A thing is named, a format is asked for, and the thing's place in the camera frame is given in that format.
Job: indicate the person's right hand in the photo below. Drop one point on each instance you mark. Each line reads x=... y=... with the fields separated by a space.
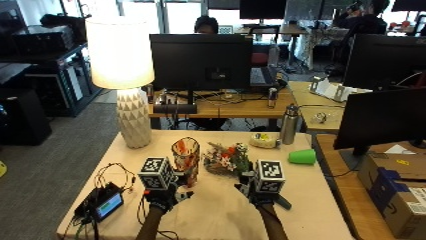
x=263 y=197

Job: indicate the person's left hand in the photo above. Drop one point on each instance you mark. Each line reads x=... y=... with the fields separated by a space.
x=166 y=197

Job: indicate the bunch of artificial flowers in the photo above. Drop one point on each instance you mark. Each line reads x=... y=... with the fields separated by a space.
x=227 y=160

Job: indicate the orange patterned glass vase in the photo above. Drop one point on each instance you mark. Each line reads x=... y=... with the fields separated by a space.
x=187 y=160

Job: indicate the white marker cube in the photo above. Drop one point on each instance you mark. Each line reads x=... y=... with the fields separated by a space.
x=269 y=176
x=156 y=173

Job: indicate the cream tablecloth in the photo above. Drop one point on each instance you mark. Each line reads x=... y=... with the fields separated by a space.
x=213 y=213

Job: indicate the white and yellow tape roll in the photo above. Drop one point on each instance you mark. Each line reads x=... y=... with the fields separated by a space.
x=264 y=141

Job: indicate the green plastic cup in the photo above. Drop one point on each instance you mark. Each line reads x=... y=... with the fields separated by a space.
x=303 y=156

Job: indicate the black device with screen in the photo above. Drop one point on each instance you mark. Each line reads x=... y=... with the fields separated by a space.
x=103 y=204

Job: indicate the steel water bottle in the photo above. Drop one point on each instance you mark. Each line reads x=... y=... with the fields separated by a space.
x=291 y=126

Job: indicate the wooden desk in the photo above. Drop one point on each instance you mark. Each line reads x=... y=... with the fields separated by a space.
x=240 y=107

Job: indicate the clear glass object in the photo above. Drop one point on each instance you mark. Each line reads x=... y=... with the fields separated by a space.
x=320 y=117

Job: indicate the open laptop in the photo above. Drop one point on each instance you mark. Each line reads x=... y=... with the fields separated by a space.
x=263 y=77

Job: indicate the cardboard box with blue tape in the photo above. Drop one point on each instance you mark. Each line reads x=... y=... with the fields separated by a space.
x=395 y=196

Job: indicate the white paper holder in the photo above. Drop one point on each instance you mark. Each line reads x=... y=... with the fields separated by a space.
x=333 y=89

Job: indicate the white paper sheet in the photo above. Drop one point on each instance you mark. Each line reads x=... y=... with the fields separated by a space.
x=399 y=149

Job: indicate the black monitor with grey foot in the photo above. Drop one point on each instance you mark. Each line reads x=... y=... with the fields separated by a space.
x=383 y=116

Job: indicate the black monitor on stand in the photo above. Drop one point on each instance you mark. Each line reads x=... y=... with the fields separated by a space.
x=200 y=61

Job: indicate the red office chair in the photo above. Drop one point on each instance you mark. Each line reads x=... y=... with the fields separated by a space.
x=260 y=57

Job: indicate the black floor cabinet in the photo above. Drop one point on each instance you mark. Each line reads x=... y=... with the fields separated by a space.
x=22 y=116

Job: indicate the white table lamp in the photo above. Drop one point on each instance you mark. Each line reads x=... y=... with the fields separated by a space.
x=120 y=56

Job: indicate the black shelf unit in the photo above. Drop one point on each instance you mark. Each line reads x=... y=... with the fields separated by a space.
x=60 y=80

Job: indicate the large black monitor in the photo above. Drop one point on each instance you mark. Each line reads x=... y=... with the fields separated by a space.
x=384 y=61

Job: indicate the black background monitor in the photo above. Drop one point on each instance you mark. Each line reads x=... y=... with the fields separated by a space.
x=263 y=8

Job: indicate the black case on shelf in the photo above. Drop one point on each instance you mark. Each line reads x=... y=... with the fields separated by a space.
x=43 y=39

